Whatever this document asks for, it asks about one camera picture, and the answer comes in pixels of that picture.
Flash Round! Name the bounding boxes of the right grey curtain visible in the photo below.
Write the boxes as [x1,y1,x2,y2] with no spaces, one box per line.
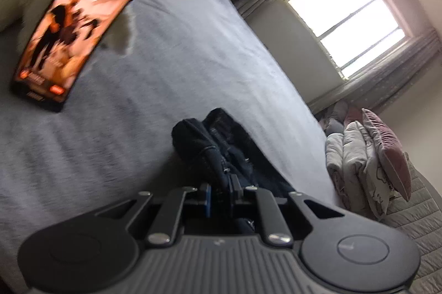
[308,29,441,114]

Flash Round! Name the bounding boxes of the smartphone with lit screen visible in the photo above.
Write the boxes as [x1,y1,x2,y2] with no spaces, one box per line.
[10,0,132,111]

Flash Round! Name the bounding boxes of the grey quilted headboard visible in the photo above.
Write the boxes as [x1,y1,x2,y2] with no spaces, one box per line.
[383,163,442,294]

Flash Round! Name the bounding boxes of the window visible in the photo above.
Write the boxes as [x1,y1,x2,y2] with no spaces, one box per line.
[283,0,411,80]

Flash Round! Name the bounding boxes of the dark blue jeans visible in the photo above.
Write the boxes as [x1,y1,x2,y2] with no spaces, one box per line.
[171,107,296,234]

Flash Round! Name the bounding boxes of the pink grey pillow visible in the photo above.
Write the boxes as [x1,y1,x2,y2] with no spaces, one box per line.
[362,108,411,201]

